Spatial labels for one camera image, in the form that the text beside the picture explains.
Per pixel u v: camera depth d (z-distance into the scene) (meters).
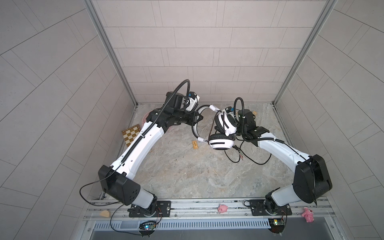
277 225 0.68
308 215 0.68
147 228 0.64
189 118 0.62
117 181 0.38
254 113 1.08
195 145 0.93
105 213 0.69
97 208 0.71
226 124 0.54
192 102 0.64
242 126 0.64
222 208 0.70
